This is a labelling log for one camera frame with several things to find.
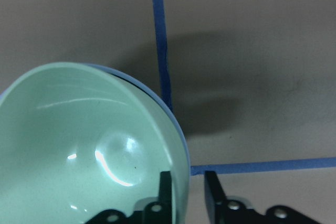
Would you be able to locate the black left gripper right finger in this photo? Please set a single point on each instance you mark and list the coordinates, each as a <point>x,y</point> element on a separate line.
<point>215,197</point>

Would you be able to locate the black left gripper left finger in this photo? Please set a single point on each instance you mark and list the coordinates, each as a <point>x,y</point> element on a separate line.
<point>165,197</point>

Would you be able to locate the green ceramic bowl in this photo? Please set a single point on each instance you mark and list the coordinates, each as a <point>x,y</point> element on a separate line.
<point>71,193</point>

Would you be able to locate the blue ceramic bowl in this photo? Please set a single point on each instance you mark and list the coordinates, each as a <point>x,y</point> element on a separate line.
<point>104,120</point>

